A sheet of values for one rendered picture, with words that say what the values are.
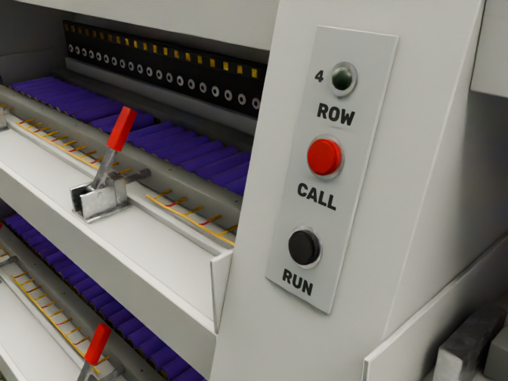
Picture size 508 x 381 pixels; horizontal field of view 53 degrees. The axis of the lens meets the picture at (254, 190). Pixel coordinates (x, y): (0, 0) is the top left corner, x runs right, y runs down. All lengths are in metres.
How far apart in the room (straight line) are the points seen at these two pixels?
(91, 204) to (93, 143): 0.12
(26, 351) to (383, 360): 0.46
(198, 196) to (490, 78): 0.25
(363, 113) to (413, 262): 0.06
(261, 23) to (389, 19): 0.08
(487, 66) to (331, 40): 0.06
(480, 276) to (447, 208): 0.08
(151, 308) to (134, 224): 0.08
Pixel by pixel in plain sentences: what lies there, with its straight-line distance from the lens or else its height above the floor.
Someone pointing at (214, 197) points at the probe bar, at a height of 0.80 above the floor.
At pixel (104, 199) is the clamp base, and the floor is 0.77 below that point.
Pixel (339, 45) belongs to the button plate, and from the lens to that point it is 0.22.
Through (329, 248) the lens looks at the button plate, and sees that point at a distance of 0.23.
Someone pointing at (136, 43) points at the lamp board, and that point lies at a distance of 0.65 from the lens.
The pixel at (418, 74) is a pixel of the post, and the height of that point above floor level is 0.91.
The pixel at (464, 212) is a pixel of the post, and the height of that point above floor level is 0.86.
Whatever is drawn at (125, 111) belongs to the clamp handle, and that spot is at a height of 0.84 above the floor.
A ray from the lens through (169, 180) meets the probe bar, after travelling 0.43.
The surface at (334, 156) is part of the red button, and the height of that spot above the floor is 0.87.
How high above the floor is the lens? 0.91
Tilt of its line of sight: 16 degrees down
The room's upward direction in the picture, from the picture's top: 11 degrees clockwise
